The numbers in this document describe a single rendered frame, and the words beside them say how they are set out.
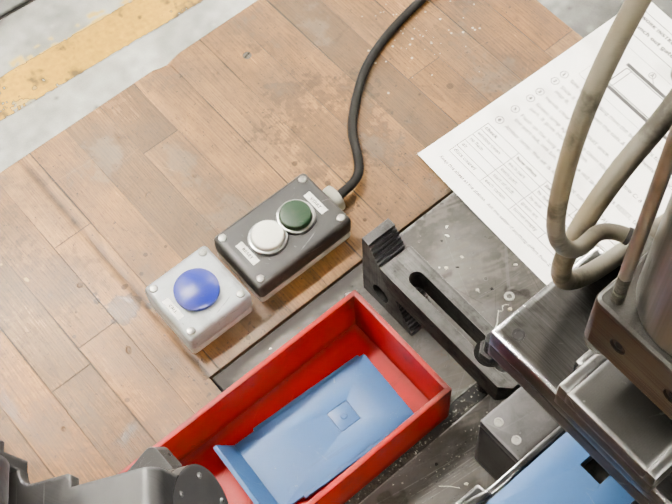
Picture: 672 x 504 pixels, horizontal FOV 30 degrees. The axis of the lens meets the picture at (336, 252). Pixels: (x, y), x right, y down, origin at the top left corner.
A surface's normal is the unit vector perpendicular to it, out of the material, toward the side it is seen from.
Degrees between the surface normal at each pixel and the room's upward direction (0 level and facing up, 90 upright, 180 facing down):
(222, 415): 90
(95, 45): 0
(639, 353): 90
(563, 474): 0
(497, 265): 0
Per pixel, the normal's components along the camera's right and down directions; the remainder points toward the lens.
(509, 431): -0.04, -0.48
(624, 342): -0.76, 0.58
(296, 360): 0.65, 0.66
